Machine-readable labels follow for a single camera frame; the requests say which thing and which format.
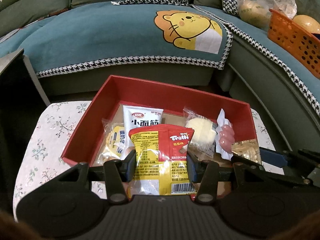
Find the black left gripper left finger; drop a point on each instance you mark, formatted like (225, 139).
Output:
(116, 173)

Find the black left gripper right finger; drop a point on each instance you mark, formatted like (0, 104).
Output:
(207, 174)

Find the yellow biscuit packet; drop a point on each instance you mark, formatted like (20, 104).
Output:
(114, 145)

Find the red yellow Trolli packet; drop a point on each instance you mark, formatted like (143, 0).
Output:
(161, 160)

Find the round white cake packet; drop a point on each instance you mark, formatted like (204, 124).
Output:
(205, 132)

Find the gold foil snack packet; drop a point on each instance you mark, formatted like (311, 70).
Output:
(248, 149)

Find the white noodle snack packet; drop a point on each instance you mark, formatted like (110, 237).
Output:
(136, 116)

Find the pink sausage packet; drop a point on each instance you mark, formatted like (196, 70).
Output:
(225, 136)

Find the green sofa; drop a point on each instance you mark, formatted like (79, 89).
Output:
(247, 74)

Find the red cardboard box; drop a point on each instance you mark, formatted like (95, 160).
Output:
(153, 105)

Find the floral tablecloth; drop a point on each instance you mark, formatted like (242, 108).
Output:
(42, 160)

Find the dark side table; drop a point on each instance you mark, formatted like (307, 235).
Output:
(22, 102)

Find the orange plastic basket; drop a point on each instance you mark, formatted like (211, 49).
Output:
(297, 41)

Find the yellow round fruit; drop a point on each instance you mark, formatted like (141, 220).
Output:
(308, 23)

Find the teal lion sofa cover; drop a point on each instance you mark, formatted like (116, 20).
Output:
(108, 34)

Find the clear plastic bag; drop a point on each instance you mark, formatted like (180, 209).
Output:
(257, 12)

